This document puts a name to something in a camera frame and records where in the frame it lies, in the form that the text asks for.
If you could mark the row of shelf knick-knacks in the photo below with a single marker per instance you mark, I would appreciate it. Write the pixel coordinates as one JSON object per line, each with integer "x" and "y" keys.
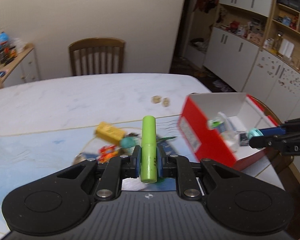
{"x": 250, "y": 28}

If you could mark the small black item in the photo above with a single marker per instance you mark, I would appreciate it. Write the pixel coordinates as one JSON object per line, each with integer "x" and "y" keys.
{"x": 244, "y": 139}

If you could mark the low white shelf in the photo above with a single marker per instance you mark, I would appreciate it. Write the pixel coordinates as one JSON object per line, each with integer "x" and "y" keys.
{"x": 196, "y": 53}

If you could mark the white green tube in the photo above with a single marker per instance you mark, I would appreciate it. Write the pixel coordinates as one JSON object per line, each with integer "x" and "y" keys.
{"x": 216, "y": 123}

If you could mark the slatted wooden chair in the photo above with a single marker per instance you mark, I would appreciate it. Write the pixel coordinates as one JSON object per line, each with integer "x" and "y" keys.
{"x": 96, "y": 57}

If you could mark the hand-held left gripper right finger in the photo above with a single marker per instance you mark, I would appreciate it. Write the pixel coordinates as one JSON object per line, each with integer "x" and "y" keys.
{"x": 160, "y": 162}

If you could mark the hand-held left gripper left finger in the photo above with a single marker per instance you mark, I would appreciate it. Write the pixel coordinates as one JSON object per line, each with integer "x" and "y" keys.
{"x": 138, "y": 162}

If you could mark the red cardboard box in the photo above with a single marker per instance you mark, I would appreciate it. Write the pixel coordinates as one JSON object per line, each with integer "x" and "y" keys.
{"x": 188, "y": 110}

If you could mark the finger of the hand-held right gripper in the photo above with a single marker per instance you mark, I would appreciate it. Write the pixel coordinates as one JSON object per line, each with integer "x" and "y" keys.
{"x": 262, "y": 142}
{"x": 272, "y": 131}

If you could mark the round metallic object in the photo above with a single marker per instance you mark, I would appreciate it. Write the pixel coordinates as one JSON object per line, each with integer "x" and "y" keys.
{"x": 80, "y": 158}

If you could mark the orange toy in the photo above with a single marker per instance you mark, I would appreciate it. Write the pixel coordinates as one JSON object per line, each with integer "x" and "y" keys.
{"x": 107, "y": 153}

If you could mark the pile of colourful toys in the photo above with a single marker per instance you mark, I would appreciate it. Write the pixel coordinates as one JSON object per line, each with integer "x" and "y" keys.
{"x": 2, "y": 46}

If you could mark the pile of shoes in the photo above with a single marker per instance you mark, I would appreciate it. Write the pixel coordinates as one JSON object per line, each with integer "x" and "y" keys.
{"x": 221, "y": 85}

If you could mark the clear plastic pack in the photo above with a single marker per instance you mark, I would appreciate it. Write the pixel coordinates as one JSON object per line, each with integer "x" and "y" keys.
{"x": 231, "y": 140}

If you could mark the yellow cardboard box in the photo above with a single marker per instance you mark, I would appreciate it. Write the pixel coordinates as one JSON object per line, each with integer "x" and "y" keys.
{"x": 107, "y": 131}

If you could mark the teal plastic egg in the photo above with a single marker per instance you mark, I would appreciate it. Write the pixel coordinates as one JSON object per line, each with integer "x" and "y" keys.
{"x": 253, "y": 132}
{"x": 127, "y": 142}

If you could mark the blue white packet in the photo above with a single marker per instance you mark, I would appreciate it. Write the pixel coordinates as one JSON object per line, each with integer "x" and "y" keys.
{"x": 167, "y": 148}

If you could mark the white wooden sideboard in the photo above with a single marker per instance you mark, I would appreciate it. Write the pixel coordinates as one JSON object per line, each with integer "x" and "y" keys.
{"x": 20, "y": 62}

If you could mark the green plastic tube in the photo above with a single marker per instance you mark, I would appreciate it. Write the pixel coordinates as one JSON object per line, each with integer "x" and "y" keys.
{"x": 148, "y": 145}

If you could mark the white box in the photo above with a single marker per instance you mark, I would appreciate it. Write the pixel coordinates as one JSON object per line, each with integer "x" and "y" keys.
{"x": 286, "y": 47}

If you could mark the white wooden cabinet unit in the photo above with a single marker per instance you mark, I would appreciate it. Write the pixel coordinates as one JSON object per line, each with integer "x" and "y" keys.
{"x": 242, "y": 47}

